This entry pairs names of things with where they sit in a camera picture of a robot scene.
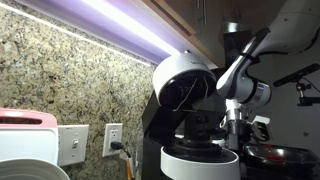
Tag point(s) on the white wall outlet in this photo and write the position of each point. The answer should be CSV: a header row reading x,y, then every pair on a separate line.
x,y
113,133

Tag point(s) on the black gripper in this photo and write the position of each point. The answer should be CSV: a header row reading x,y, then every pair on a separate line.
x,y
235,122

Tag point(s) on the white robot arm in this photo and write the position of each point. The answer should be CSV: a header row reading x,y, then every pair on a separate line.
x,y
292,31

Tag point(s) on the steel range hood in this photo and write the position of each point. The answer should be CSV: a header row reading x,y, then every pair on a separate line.
x,y
235,37

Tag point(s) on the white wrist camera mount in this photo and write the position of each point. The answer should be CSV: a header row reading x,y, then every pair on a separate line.
x,y
261,123

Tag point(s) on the black camera on tripod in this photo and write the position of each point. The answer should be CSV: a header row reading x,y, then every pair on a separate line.
x,y
301,87

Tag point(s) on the black white coffee maker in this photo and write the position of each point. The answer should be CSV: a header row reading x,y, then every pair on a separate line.
x,y
177,130

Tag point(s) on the wooden upper cabinet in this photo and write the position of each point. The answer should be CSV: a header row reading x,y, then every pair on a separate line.
x,y
199,23

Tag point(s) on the steel frying pan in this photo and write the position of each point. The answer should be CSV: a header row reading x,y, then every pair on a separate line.
x,y
280,156

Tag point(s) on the pink white toaster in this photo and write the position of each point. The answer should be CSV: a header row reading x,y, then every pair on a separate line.
x,y
28,134

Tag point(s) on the under-cabinet light strip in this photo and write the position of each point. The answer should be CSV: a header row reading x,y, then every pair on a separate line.
x,y
103,20

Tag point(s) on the white light switch plate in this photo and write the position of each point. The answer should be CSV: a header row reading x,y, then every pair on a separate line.
x,y
72,144

